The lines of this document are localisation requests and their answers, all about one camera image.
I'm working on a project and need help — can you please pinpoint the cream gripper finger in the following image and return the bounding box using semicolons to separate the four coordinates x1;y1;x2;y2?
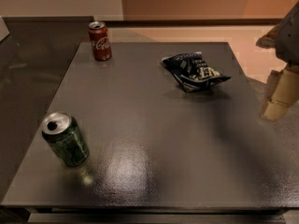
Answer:
261;64;299;120
256;26;278;49

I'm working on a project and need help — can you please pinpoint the red coke can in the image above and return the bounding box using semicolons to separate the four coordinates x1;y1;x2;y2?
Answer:
88;21;112;61

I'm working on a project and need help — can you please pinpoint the green soda can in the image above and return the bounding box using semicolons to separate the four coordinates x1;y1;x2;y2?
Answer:
41;112;90;167

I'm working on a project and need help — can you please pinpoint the blue chip bag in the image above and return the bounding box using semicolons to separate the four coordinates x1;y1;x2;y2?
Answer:
162;51;230;92

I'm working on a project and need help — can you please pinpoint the white paper sheet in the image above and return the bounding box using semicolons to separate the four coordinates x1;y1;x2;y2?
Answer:
0;16;9;42

